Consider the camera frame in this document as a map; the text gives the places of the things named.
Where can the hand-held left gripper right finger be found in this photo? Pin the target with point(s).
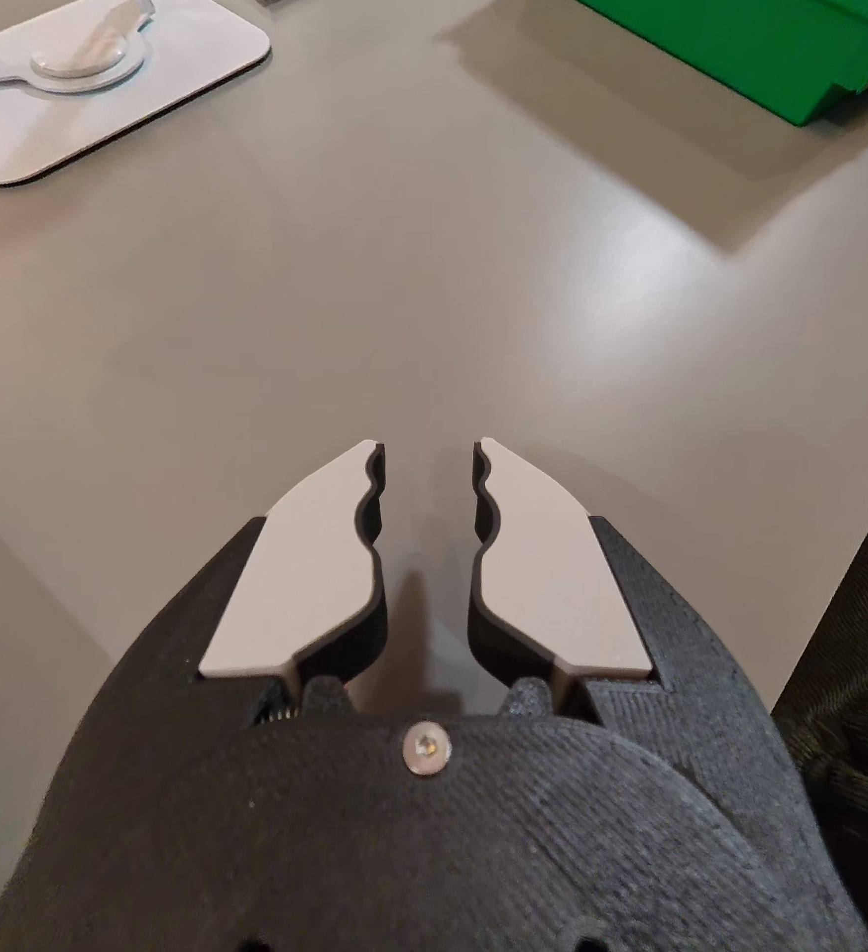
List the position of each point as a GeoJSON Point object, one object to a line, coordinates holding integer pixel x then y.
{"type": "Point", "coordinates": [560, 595]}

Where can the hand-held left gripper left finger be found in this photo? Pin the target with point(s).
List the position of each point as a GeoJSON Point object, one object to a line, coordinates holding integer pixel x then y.
{"type": "Point", "coordinates": [292, 595]}

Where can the green plastic bin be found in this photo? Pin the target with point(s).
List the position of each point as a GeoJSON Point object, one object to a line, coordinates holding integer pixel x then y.
{"type": "Point", "coordinates": [761, 44]}

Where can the grey desk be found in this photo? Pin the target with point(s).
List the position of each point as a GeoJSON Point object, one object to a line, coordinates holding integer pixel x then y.
{"type": "Point", "coordinates": [329, 297]}

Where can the person's dark clothing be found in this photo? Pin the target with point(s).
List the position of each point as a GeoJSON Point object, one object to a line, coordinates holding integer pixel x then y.
{"type": "Point", "coordinates": [857, 706]}

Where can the white metal stand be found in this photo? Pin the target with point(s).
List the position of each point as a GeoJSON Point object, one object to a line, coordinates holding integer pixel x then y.
{"type": "Point", "coordinates": [181, 67]}

